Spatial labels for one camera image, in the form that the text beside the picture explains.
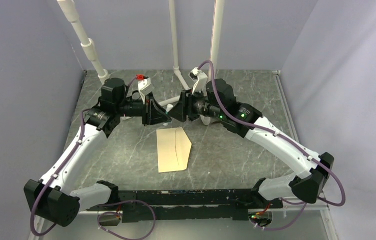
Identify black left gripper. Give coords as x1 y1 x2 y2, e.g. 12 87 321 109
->
116 91 171 127

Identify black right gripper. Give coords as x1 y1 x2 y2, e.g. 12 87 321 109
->
168 86 224 122

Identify tan paper envelope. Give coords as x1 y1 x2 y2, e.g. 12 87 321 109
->
156 127 192 173

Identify white green glue stick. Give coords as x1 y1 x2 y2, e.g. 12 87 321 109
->
163 103 174 126

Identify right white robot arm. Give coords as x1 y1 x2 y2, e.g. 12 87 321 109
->
169 78 334 208

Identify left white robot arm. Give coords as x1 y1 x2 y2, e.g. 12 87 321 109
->
24 76 170 232

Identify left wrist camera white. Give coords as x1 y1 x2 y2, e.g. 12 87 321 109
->
136 74 155 103

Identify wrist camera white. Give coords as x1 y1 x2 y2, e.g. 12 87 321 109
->
189 67 208 96
136 74 155 103

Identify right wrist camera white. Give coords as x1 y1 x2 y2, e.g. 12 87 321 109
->
189 67 208 96

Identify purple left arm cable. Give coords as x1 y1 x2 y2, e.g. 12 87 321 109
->
29 76 139 237

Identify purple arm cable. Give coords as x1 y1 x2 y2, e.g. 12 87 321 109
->
197 60 346 232
29 76 139 237

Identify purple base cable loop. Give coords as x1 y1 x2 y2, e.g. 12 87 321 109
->
97 199 156 240

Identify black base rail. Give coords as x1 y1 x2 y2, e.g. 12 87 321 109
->
89 188 283 223

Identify white PVC pipe frame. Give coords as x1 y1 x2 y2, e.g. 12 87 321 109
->
57 0 225 127

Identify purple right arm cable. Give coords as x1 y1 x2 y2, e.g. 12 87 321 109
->
197 60 346 232

